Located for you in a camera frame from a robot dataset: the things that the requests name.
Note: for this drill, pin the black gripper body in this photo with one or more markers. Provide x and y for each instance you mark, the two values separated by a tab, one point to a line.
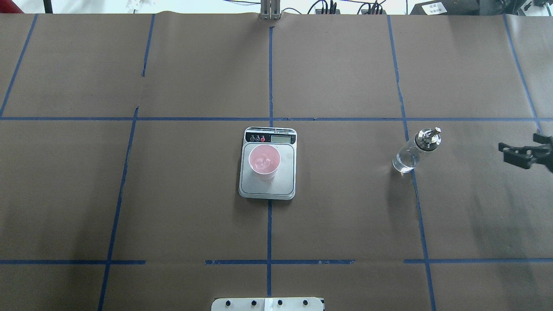
526	154

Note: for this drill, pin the white pedestal base plate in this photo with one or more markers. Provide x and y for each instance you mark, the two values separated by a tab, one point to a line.
269	304

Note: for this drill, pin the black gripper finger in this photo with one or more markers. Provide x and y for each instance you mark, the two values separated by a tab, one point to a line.
542	139
522	157

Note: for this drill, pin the clear glass sauce bottle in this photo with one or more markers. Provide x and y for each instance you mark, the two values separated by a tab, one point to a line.
423	143

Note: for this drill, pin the brown paper table cover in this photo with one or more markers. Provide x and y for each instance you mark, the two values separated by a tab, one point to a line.
121	145

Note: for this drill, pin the white digital kitchen scale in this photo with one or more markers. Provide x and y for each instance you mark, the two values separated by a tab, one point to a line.
283	185

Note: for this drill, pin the aluminium frame post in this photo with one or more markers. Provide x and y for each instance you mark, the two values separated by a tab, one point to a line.
270	10

